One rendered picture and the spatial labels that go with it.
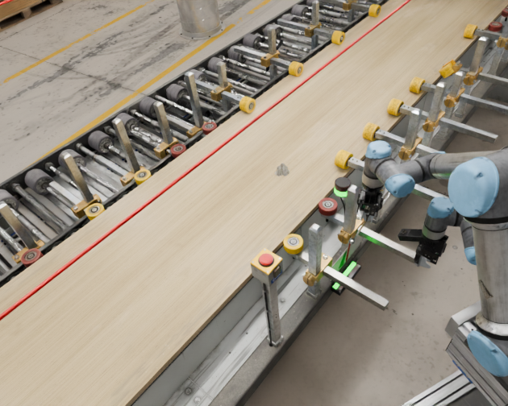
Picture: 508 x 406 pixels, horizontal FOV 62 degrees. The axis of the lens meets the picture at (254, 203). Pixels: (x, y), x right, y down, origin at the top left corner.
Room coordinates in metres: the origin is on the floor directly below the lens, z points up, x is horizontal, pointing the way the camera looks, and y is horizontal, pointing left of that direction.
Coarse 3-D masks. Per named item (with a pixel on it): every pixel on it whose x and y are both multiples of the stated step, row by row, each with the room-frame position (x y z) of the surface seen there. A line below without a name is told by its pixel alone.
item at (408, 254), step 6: (324, 216) 1.20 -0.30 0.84; (330, 216) 1.18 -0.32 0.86; (336, 216) 1.18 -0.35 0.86; (342, 216) 1.17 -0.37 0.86; (336, 222) 1.16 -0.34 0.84; (342, 222) 1.14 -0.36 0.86; (366, 228) 1.09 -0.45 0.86; (360, 234) 1.08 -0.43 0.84; (366, 234) 1.06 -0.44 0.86; (372, 234) 1.05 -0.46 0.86; (378, 234) 1.05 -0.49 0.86; (372, 240) 1.04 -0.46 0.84; (378, 240) 1.02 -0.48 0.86; (384, 240) 1.02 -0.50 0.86; (390, 240) 1.01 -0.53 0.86; (384, 246) 1.00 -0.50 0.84; (390, 246) 0.98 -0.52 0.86; (396, 246) 0.98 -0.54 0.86; (402, 246) 0.98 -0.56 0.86; (396, 252) 0.97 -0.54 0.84; (402, 252) 0.95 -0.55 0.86; (408, 252) 0.95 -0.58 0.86; (414, 252) 0.94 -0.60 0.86; (408, 258) 0.93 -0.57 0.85
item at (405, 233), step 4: (400, 232) 0.98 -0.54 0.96; (404, 232) 0.97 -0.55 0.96; (408, 232) 0.96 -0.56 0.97; (412, 232) 0.95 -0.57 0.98; (416, 232) 0.95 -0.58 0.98; (420, 232) 0.94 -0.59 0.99; (400, 236) 0.96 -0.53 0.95; (404, 236) 0.95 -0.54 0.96; (408, 236) 0.94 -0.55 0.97; (412, 236) 0.93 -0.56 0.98; (416, 236) 0.92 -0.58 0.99; (420, 236) 0.92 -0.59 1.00; (400, 240) 0.96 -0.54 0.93; (404, 240) 0.95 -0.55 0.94; (408, 240) 0.94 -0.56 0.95; (412, 240) 0.93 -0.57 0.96; (416, 240) 0.92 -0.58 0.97; (420, 240) 0.91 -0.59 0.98; (424, 240) 0.90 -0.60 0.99
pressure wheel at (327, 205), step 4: (324, 200) 1.24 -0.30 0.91; (328, 200) 1.23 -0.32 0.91; (332, 200) 1.23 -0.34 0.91; (320, 204) 1.22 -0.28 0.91; (324, 204) 1.22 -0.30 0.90; (328, 204) 1.21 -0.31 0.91; (332, 204) 1.21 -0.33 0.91; (336, 204) 1.20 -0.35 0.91; (320, 208) 1.20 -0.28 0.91; (324, 208) 1.19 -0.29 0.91; (328, 208) 1.19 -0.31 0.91; (332, 208) 1.18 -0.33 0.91; (336, 208) 1.19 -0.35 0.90; (320, 212) 1.19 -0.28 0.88; (324, 212) 1.18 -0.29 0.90; (328, 212) 1.17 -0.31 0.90; (332, 212) 1.17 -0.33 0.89
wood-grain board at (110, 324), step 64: (448, 0) 3.09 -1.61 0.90; (320, 64) 2.39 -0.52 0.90; (384, 64) 2.30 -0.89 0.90; (256, 128) 1.82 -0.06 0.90; (320, 128) 1.75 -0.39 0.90; (384, 128) 1.68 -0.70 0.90; (192, 192) 1.40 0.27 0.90; (256, 192) 1.34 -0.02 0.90; (320, 192) 1.29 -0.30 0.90; (64, 256) 1.11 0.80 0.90; (128, 256) 1.07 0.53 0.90; (192, 256) 1.03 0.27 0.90; (64, 320) 0.81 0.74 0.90; (128, 320) 0.78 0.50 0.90; (192, 320) 0.75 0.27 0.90; (0, 384) 0.60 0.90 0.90; (64, 384) 0.58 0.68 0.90; (128, 384) 0.55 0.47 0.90
